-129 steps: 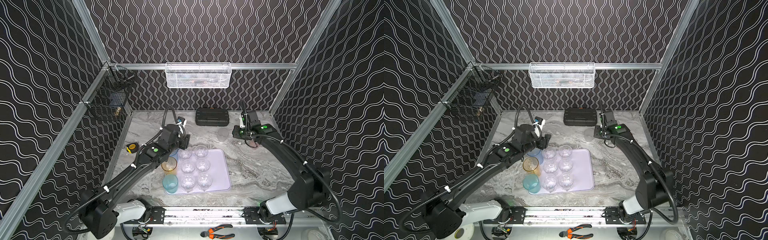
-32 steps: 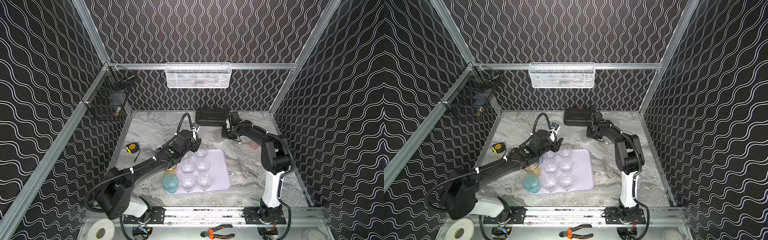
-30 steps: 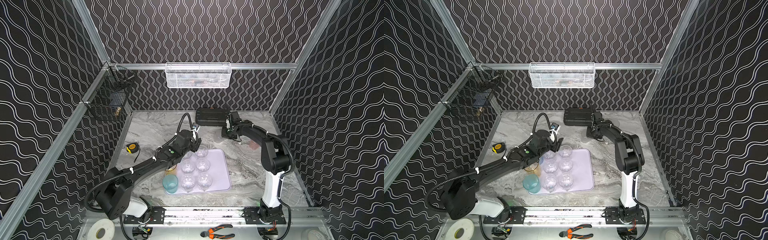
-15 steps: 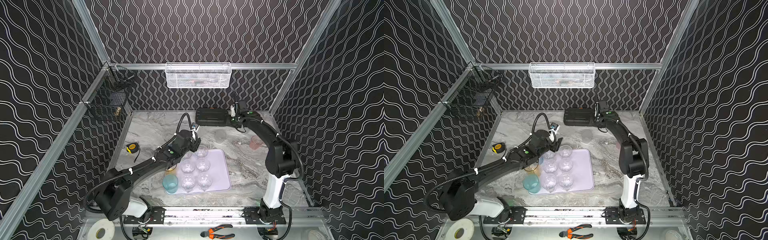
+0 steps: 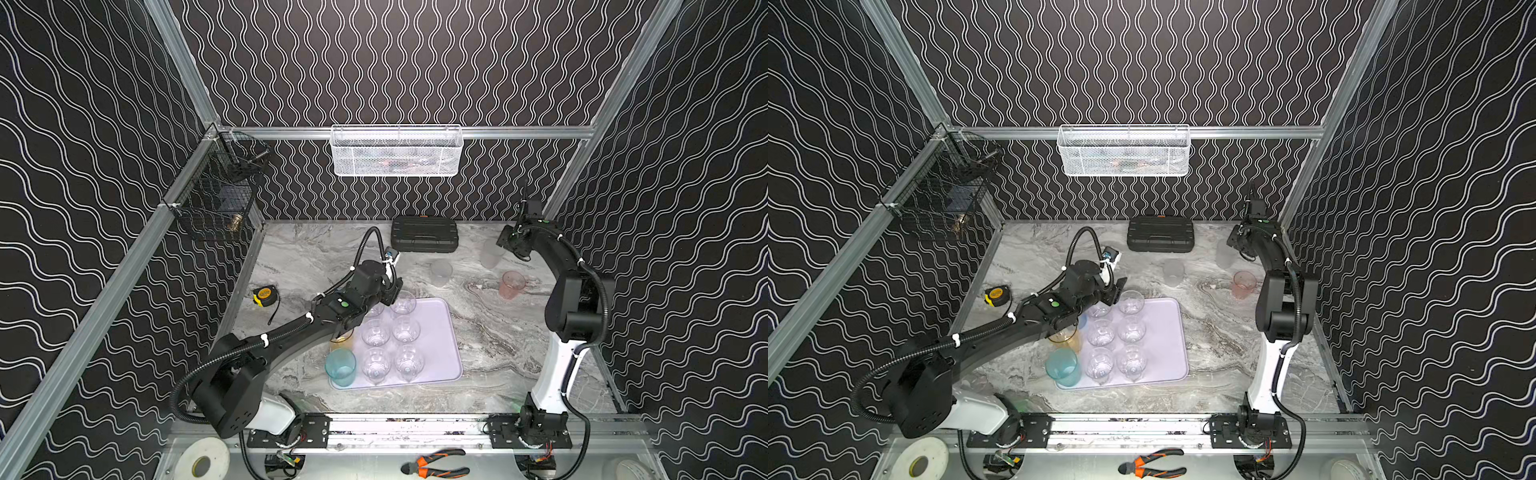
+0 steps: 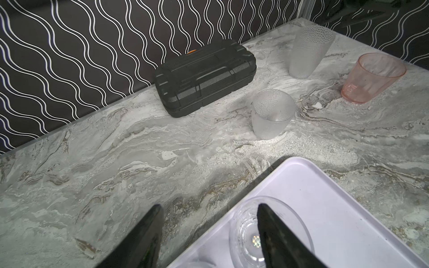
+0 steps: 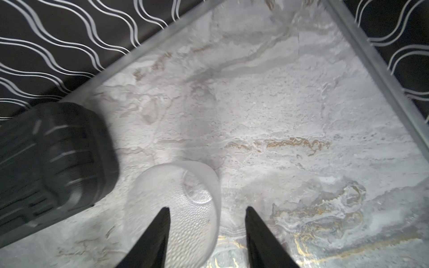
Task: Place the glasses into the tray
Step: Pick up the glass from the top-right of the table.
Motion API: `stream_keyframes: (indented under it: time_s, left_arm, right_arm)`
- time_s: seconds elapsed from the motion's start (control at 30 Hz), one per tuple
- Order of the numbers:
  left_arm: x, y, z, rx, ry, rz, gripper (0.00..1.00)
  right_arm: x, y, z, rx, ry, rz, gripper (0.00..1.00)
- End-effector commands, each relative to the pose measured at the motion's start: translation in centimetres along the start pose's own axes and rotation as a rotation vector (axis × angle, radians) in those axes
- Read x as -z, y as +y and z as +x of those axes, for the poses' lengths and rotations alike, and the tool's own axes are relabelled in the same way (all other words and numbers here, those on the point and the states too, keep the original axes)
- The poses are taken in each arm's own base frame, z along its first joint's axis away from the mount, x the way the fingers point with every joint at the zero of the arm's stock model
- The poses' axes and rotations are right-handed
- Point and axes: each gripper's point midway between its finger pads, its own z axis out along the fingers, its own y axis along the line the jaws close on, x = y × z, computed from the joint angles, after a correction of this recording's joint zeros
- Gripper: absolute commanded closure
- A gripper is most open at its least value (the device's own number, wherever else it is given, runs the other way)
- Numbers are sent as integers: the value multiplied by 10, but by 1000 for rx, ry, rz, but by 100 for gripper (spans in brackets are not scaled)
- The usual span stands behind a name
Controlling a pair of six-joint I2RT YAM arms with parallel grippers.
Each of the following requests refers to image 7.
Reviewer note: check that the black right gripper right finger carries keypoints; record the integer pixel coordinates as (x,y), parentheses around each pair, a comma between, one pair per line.
(264,250)

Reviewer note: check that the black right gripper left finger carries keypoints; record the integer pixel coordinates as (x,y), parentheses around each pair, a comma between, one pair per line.
(150,249)

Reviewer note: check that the black plastic case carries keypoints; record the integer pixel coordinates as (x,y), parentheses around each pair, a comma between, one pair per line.
(57,160)

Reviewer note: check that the frosted plastic cup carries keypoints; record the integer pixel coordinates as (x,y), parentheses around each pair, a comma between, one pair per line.
(191,190)

